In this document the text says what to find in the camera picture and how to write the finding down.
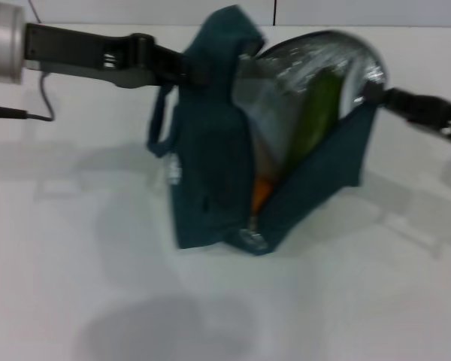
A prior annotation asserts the green cucumber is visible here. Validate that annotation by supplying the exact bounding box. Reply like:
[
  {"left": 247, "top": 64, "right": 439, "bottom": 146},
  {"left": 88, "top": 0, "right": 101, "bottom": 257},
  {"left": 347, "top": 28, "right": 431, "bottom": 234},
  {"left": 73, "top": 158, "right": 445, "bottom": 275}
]
[{"left": 289, "top": 71, "right": 343, "bottom": 170}]

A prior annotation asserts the dark teal insulated lunch bag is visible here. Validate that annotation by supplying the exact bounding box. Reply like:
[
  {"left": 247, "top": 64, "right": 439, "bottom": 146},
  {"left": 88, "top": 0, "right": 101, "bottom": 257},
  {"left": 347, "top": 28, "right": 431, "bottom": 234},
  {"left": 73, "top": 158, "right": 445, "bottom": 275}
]
[{"left": 146, "top": 4, "right": 390, "bottom": 257}]

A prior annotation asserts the left arm grey cable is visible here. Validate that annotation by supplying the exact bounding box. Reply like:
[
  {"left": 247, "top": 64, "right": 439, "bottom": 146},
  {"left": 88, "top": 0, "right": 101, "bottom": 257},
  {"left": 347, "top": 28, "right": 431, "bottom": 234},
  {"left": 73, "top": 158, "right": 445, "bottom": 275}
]
[{"left": 0, "top": 73, "right": 56, "bottom": 123}]

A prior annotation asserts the clear blue-rimmed food container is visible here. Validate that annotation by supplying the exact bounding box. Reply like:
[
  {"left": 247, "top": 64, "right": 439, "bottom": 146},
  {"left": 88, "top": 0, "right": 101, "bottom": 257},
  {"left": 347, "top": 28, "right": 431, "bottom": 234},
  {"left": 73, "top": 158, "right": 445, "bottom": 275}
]
[{"left": 240, "top": 80, "right": 309, "bottom": 177}]

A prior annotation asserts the orange pear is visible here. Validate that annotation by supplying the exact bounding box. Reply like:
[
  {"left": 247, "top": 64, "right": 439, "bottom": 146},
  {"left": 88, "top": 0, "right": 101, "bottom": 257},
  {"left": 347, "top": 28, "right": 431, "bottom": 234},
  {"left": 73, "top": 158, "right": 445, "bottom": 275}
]
[{"left": 252, "top": 178, "right": 274, "bottom": 214}]

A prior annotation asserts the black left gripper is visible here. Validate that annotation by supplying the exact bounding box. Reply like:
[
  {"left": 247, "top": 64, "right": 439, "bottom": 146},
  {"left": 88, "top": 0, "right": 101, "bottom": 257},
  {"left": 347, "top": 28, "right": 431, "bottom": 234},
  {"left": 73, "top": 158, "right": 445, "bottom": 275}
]
[{"left": 23, "top": 22, "right": 212, "bottom": 90}]

